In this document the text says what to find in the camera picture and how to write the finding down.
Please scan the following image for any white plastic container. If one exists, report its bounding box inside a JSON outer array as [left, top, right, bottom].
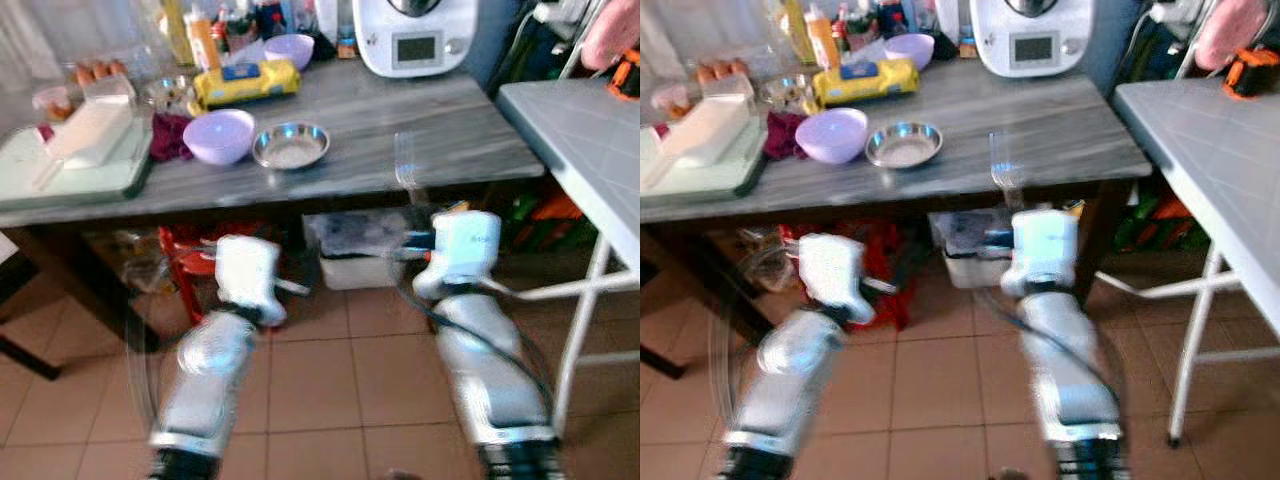
[[43, 94, 138, 170], [658, 94, 758, 170]]

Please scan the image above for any pink round object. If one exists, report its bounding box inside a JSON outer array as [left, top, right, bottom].
[[1194, 0, 1280, 72], [581, 0, 641, 72]]

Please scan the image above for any maroon cloth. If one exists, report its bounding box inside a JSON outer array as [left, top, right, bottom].
[[762, 111, 810, 162], [149, 111, 197, 164]]

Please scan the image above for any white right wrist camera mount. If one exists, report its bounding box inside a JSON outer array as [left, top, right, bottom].
[[1002, 207, 1082, 300], [413, 209, 504, 302]]

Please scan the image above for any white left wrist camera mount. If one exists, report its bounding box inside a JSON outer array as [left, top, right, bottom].
[[796, 232, 877, 327], [212, 234, 292, 327]]

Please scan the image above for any clear glass bowl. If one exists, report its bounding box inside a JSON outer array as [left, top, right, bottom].
[[759, 74, 814, 114], [139, 75, 197, 115]]

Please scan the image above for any pale green cutting board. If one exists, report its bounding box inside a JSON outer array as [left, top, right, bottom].
[[0, 120, 157, 208], [640, 124, 772, 207]]

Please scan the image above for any yellow food package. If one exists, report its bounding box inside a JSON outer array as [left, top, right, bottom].
[[811, 56, 922, 110], [191, 57, 302, 112]]

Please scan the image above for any long black left arm cable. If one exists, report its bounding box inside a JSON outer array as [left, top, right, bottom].
[[124, 320, 166, 433], [708, 250, 793, 406]]

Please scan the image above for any small pink-lidded container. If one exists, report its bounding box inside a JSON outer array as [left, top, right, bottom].
[[31, 84, 77, 124], [649, 83, 694, 122]]

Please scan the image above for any yellow bottle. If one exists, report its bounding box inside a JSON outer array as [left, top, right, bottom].
[[779, 0, 810, 64], [160, 0, 194, 67]]

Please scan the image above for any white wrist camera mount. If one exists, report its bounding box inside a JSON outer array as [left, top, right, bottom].
[[212, 234, 292, 327], [1002, 207, 1082, 300], [413, 209, 504, 302], [796, 232, 877, 327]]

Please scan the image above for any steel bowl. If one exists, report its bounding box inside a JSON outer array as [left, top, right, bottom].
[[864, 121, 945, 170], [251, 121, 332, 172]]

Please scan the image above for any large purple bowl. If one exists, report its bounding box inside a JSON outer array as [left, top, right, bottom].
[[794, 106, 870, 166], [183, 108, 258, 167]]

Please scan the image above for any white plastic folding table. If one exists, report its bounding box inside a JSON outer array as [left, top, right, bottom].
[[496, 78, 641, 433], [1112, 78, 1280, 448]]

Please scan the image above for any white kitchen appliance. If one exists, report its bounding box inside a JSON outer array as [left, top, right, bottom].
[[351, 0, 480, 80], [969, 0, 1097, 80]]

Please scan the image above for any orange and black device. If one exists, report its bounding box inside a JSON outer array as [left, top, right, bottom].
[[606, 48, 641, 102], [1221, 47, 1280, 102]]

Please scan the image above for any orange sauce bottle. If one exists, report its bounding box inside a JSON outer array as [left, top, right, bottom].
[[185, 4, 222, 72], [802, 3, 840, 72]]

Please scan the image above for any small purple bowl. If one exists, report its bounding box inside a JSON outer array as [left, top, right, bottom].
[[263, 33, 317, 72], [883, 32, 937, 72]]

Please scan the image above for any red plastic stool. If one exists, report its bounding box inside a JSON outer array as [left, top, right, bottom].
[[158, 224, 253, 323], [778, 222, 913, 333]]

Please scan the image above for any grey-topped dark wooden table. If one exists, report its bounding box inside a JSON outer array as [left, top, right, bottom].
[[640, 72, 1154, 381], [0, 72, 548, 383]]

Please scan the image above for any white storage box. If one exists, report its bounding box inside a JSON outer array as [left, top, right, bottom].
[[304, 208, 423, 292], [924, 209, 1023, 292]]

